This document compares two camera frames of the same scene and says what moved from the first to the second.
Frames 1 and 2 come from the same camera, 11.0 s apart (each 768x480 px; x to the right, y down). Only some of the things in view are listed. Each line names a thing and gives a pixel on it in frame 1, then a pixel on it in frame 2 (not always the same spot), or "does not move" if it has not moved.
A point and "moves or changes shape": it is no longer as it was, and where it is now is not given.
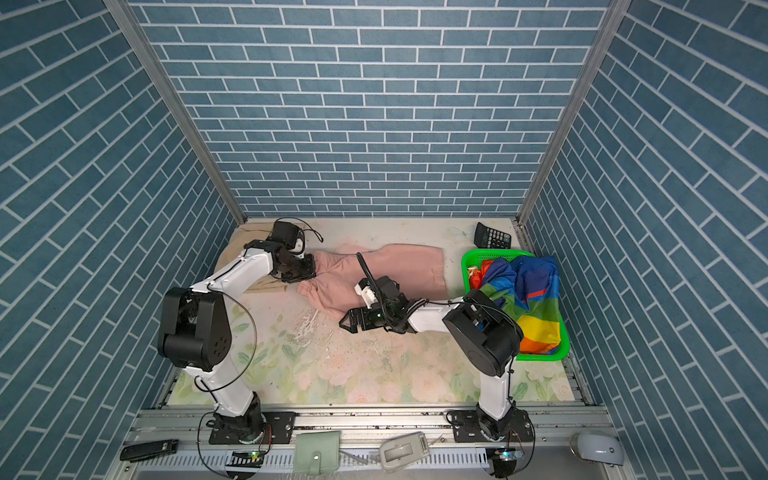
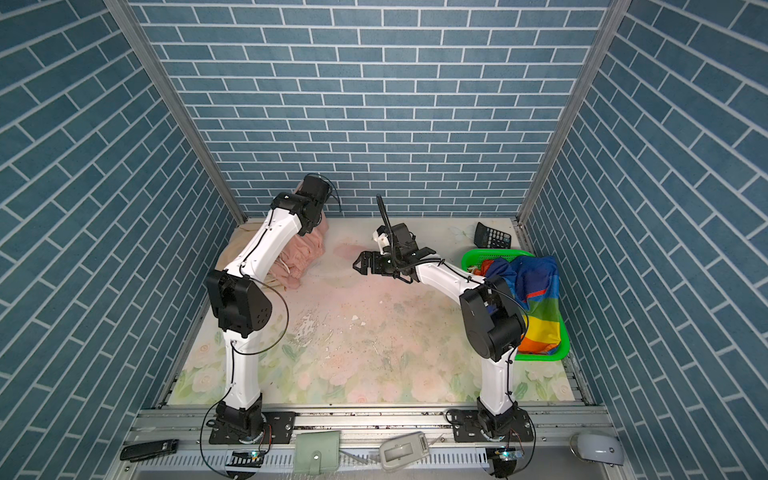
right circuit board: x=509 y=454 does not move
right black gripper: x=363 y=316 → x=376 y=257
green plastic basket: x=477 y=256 does not move
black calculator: x=489 y=238 does not move
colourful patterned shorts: x=527 y=288 does not move
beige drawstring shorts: x=234 y=248 does not move
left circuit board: x=248 y=459 does not move
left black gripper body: x=297 y=267 → x=313 y=223
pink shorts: x=416 y=270 moves or changes shape
